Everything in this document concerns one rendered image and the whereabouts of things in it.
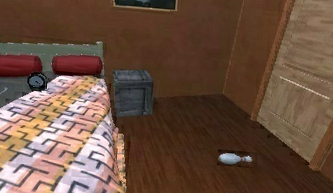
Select grey bed with patterned blanket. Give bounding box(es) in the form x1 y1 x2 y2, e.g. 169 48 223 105
0 33 143 193

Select grey wooden crate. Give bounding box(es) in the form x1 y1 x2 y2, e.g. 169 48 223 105
108 67 158 121

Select white bowling pin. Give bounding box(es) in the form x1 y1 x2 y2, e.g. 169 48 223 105
217 151 254 167

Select red bolster pillow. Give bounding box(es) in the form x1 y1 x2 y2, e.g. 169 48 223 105
50 52 105 79
0 52 45 82

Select round black alarm clock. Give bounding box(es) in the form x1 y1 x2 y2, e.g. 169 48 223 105
25 71 49 93

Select light wooden room door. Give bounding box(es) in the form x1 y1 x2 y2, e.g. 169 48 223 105
252 0 333 165

